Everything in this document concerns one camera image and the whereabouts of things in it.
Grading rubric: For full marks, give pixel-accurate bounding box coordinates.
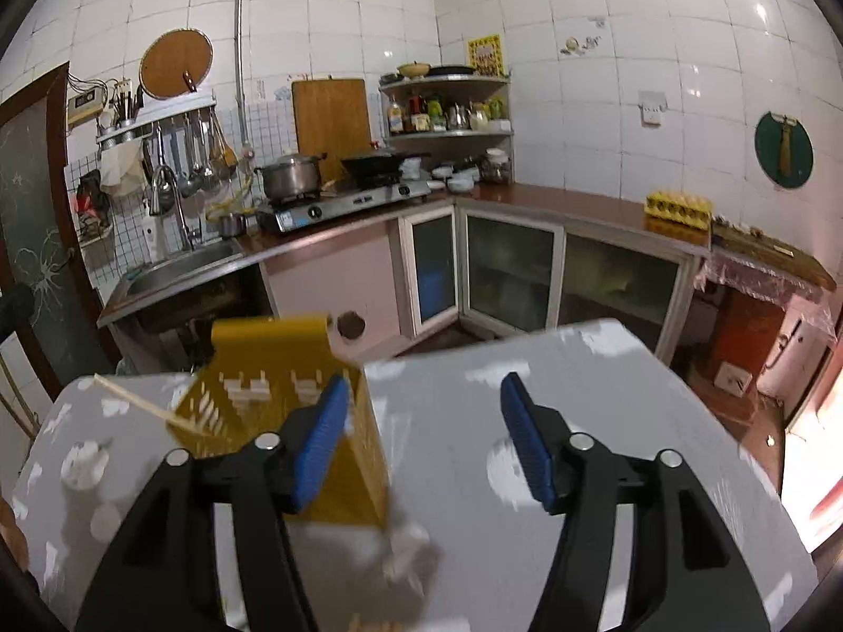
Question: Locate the wall-mounted utensil rack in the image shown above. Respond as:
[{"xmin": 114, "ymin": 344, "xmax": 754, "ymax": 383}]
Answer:
[{"xmin": 95, "ymin": 93, "xmax": 218, "ymax": 146}]

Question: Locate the green round hanging board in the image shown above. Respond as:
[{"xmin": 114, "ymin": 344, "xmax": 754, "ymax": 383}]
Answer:
[{"xmin": 754, "ymin": 111, "xmax": 814, "ymax": 189}]

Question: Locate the hanging white cloth bag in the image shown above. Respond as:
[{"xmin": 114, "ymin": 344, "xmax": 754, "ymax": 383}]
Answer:
[{"xmin": 99, "ymin": 145, "xmax": 146, "ymax": 195}]

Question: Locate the steel kitchen faucet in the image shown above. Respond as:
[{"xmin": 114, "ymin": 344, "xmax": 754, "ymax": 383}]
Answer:
[{"xmin": 148, "ymin": 164, "xmax": 199, "ymax": 252}]

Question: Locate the wooden chopstick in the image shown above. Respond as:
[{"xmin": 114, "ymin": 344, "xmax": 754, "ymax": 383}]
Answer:
[{"xmin": 94, "ymin": 374, "xmax": 205, "ymax": 436}]

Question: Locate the white wall pipe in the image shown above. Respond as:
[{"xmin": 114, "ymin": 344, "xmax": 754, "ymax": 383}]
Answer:
[{"xmin": 233, "ymin": 0, "xmax": 254, "ymax": 152}]

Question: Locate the yellow egg tray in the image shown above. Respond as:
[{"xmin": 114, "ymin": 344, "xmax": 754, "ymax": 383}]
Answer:
[{"xmin": 645, "ymin": 191, "xmax": 715, "ymax": 221}]

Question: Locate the hanging steel ladle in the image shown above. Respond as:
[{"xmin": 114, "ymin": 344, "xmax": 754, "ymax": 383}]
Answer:
[{"xmin": 181, "ymin": 115, "xmax": 203, "ymax": 199}]

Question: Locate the glass jar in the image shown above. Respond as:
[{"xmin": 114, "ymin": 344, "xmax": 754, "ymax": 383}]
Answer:
[{"xmin": 481, "ymin": 148, "xmax": 511, "ymax": 184}]

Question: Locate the steel kitchen sink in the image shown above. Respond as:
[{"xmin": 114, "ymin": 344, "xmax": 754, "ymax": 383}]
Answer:
[{"xmin": 122, "ymin": 250, "xmax": 244, "ymax": 297}]

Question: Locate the black wok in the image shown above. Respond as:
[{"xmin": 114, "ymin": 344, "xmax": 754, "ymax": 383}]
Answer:
[{"xmin": 339, "ymin": 150, "xmax": 432, "ymax": 186}]

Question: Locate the pink lace cloth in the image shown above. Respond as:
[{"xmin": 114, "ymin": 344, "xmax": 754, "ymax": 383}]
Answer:
[{"xmin": 698, "ymin": 253, "xmax": 837, "ymax": 337}]

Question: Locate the steel corner shelf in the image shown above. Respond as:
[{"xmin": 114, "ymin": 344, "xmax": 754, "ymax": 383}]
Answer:
[{"xmin": 378, "ymin": 74, "xmax": 515, "ymax": 141}]

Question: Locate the wooden cutting board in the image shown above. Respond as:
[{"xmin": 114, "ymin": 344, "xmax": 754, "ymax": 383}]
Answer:
[{"xmin": 291, "ymin": 77, "xmax": 373, "ymax": 182}]

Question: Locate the grey printed tablecloth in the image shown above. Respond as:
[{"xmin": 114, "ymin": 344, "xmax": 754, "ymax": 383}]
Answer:
[{"xmin": 9, "ymin": 319, "xmax": 821, "ymax": 632}]

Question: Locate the yellow wall sticker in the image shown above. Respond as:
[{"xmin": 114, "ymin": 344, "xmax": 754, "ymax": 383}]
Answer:
[{"xmin": 467, "ymin": 35, "xmax": 505, "ymax": 76}]

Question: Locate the steel gas stove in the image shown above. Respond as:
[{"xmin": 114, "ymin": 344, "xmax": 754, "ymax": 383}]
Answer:
[{"xmin": 258, "ymin": 181, "xmax": 432, "ymax": 234}]

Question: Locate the dark patterned door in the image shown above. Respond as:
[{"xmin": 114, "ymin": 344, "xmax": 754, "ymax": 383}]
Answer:
[{"xmin": 0, "ymin": 62, "xmax": 126, "ymax": 402}]

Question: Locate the row of condiment bottles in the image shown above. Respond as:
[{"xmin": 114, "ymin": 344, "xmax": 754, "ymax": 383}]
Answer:
[{"xmin": 387, "ymin": 93, "xmax": 509, "ymax": 136}]

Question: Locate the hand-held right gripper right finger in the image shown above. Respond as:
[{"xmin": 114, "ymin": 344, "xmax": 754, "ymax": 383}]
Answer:
[{"xmin": 499, "ymin": 372, "xmax": 771, "ymax": 632}]

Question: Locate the narrow glass cabinet door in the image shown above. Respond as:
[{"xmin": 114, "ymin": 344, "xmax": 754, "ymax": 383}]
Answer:
[{"xmin": 398, "ymin": 207, "xmax": 458, "ymax": 340}]

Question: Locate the group of white bowls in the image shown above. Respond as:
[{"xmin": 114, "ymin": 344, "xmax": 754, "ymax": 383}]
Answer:
[{"xmin": 428, "ymin": 164, "xmax": 478, "ymax": 193}]

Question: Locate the steel cooking pot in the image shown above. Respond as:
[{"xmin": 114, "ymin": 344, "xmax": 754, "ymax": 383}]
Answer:
[{"xmin": 253, "ymin": 153, "xmax": 328, "ymax": 202}]

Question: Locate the hanging spatula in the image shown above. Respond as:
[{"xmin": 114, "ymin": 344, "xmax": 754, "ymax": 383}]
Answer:
[{"xmin": 209, "ymin": 108, "xmax": 238, "ymax": 177}]

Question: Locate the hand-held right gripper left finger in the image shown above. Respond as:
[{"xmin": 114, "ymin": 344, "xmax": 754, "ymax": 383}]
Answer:
[{"xmin": 75, "ymin": 374, "xmax": 353, "ymax": 632}]

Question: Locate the yellow slotted utensil holder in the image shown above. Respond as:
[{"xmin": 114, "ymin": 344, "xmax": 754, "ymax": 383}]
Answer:
[{"xmin": 164, "ymin": 316, "xmax": 391, "ymax": 531}]

